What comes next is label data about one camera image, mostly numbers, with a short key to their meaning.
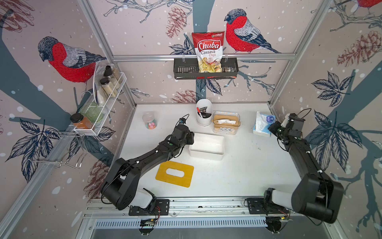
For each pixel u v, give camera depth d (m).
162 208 0.73
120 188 0.42
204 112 1.07
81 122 0.60
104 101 0.72
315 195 0.41
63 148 0.57
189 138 0.79
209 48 0.81
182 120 0.78
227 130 0.98
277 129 0.75
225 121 0.95
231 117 1.05
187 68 0.95
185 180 0.82
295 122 0.63
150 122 1.04
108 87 0.76
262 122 0.86
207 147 0.98
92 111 0.70
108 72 0.80
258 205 0.73
